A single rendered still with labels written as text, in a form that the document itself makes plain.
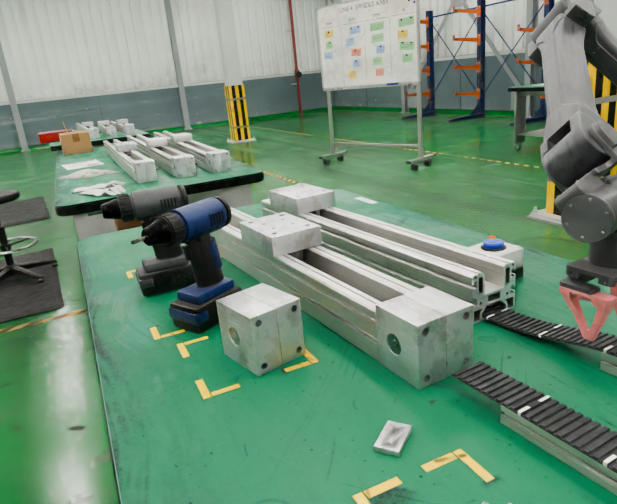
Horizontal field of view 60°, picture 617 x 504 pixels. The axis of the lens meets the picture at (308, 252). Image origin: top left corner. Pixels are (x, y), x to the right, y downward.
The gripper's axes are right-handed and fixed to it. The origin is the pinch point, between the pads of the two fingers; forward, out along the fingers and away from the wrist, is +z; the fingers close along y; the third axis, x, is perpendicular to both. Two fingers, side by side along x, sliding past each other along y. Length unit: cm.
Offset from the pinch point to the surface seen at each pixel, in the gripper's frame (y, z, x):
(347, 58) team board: -329, -48, -540
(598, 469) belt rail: 20.5, 4.6, 12.4
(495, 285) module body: -2.1, 1.2, -20.7
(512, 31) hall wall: -816, -73, -702
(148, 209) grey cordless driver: 41, -13, -72
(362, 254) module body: 4.6, 1.1, -49.8
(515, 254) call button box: -14.7, 0.4, -27.1
